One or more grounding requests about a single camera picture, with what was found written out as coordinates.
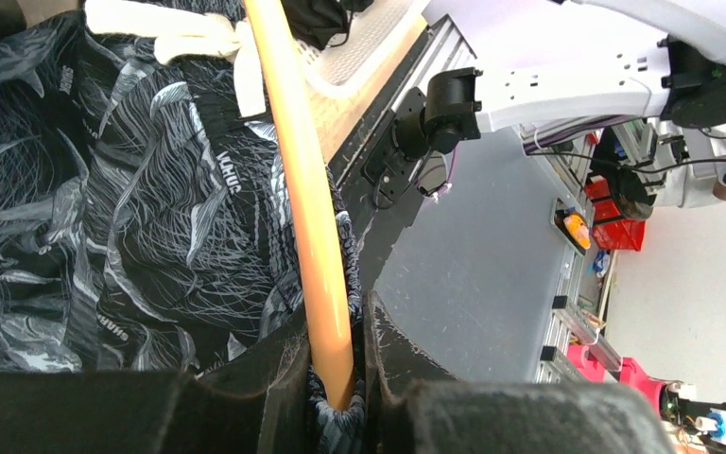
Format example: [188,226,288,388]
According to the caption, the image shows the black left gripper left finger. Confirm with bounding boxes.
[0,313,310,453]

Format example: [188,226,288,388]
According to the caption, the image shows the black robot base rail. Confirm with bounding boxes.
[328,15,483,296]

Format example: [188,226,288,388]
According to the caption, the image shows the aluminium frame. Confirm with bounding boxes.
[512,118,726,385]

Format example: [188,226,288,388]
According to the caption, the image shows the white plastic basket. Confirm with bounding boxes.
[297,0,429,98]

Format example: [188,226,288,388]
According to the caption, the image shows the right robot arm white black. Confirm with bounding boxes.
[393,1,726,161]

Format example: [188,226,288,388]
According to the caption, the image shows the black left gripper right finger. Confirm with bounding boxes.
[362,291,674,453]

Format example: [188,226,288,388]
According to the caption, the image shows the orange plastic hanger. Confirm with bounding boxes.
[245,0,354,410]

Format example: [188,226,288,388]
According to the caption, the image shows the pink objects on floor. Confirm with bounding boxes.
[566,342,671,415]

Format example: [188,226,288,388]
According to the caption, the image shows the dark leaf-print shorts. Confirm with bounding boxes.
[0,1,369,453]

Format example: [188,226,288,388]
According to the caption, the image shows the black shorts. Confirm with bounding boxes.
[282,0,373,50]

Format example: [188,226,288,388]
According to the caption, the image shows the red plastic bin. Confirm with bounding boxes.
[585,177,646,252]

